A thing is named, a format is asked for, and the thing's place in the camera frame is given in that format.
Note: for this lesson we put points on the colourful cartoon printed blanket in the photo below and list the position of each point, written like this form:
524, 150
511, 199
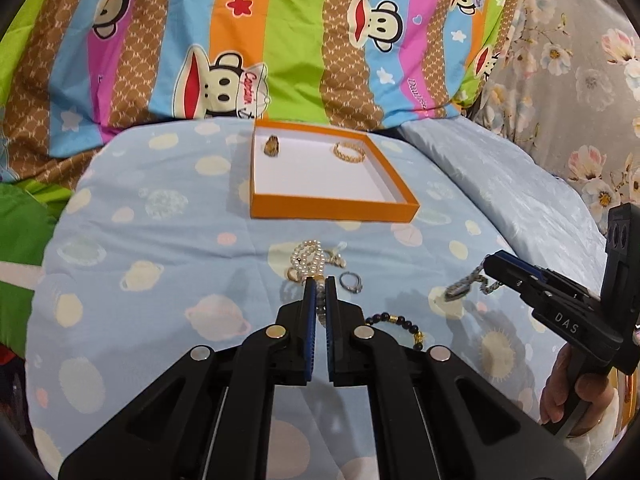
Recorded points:
300, 35

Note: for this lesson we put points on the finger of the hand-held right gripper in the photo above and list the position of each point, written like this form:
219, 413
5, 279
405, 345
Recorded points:
522, 266
515, 282

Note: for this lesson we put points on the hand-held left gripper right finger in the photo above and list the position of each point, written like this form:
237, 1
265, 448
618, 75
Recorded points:
329, 332

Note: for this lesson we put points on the person's right hand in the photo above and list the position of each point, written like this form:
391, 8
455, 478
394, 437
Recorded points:
553, 390

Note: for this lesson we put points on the pale blue textured cloth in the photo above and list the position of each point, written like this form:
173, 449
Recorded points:
510, 180

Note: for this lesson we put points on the orange shallow tray box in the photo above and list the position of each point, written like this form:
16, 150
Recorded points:
320, 180

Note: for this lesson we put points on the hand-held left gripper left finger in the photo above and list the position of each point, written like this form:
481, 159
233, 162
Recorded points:
310, 332

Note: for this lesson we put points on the blue planet print sheet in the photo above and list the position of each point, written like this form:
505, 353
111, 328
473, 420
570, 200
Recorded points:
165, 260

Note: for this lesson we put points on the grey floral cloth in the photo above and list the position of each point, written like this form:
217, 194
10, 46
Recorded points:
565, 85

